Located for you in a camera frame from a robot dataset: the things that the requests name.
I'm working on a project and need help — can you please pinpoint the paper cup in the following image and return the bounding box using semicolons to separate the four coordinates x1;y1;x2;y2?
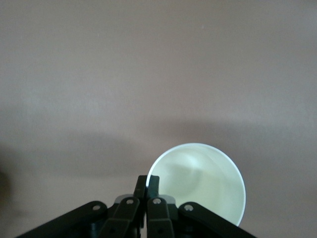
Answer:
147;143;246;228

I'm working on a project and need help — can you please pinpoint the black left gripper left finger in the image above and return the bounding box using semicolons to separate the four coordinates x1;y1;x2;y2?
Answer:
14;175;149;238

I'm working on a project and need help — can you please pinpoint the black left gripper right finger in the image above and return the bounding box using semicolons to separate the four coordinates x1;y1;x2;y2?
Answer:
146;175;260;238

